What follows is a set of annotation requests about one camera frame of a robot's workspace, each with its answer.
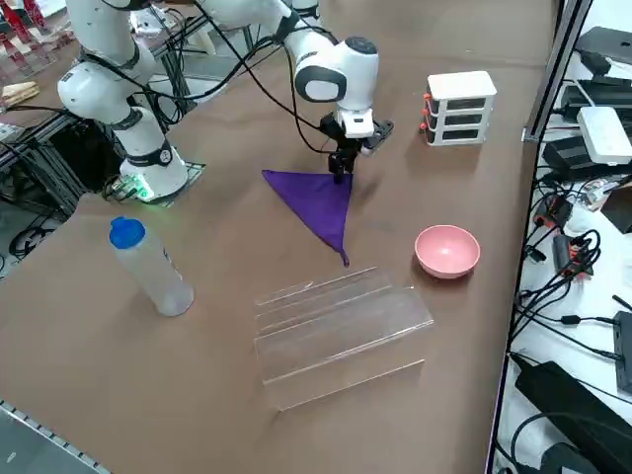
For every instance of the black usb hub box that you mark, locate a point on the black usb hub box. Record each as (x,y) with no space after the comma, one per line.
(623,350)

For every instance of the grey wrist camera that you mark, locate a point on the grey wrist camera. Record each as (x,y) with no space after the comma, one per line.
(369,149)

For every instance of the large black flat device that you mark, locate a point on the large black flat device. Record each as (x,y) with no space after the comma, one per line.
(577,415)

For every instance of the clear bottle with blue cap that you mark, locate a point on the clear bottle with blue cap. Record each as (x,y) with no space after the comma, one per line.
(153,271)

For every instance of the clear acrylic stepped rack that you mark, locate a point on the clear acrylic stepped rack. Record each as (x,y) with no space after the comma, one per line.
(340,336)

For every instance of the black power brick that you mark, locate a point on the black power brick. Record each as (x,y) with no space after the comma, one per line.
(573,158)

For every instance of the aluminium frame post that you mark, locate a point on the aluminium frame post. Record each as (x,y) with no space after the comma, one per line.
(558,64)

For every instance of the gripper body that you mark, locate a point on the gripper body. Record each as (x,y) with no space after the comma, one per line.
(345,145)

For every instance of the black and orange plug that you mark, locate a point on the black and orange plug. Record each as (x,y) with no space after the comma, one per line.
(555,212)

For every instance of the wooden block stack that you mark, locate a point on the wooden block stack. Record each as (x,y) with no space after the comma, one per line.
(20,94)

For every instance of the pink bowl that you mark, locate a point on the pink bowl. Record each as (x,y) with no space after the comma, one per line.
(447,252)

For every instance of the white rectangular power box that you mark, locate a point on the white rectangular power box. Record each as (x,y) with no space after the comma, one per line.
(605,133)

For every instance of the purple cloth towel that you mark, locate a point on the purple cloth towel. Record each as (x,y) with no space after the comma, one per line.
(321,202)

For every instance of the white mini drawer box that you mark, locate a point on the white mini drawer box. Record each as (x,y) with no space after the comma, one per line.
(461,111)

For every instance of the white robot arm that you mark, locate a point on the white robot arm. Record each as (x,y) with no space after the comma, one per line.
(99,74)
(303,5)

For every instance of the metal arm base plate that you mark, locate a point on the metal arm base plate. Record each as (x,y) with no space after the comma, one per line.
(195,173)

